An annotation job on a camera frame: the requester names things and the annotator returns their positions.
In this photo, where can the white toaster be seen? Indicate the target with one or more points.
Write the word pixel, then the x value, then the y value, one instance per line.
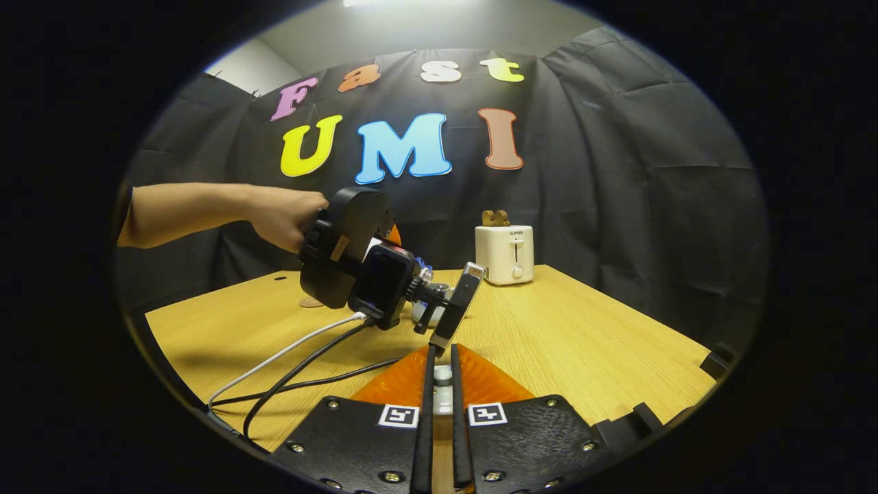
pixel 504 257

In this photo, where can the round woven coaster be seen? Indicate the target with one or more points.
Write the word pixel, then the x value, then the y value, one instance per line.
pixel 312 302

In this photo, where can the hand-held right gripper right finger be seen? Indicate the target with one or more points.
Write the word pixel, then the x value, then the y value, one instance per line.
pixel 459 439

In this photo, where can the black backdrop cloth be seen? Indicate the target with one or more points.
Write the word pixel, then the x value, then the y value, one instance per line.
pixel 617 192

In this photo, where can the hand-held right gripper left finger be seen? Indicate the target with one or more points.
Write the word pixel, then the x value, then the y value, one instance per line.
pixel 426 439

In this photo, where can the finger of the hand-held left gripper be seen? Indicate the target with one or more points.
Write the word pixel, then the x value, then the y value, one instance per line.
pixel 394 235

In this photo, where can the brown toast slice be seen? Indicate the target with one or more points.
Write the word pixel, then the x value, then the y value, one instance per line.
pixel 496 219

